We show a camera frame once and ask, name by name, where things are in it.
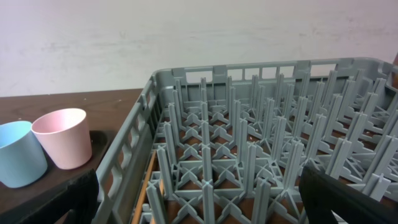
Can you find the dark brown serving tray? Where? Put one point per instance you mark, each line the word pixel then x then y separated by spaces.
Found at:
pixel 12 200

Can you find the pink cup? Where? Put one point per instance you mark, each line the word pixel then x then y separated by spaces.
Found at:
pixel 65 136

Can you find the grey dishwasher rack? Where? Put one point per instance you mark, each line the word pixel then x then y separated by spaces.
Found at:
pixel 231 140

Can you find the wooden chopstick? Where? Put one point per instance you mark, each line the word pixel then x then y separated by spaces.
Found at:
pixel 138 209
pixel 155 197

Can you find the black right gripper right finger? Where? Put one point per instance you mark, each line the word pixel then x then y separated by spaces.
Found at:
pixel 324 196

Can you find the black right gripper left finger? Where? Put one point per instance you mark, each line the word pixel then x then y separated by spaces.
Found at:
pixel 75 198

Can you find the light blue cup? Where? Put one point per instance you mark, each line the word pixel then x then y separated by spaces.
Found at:
pixel 22 157

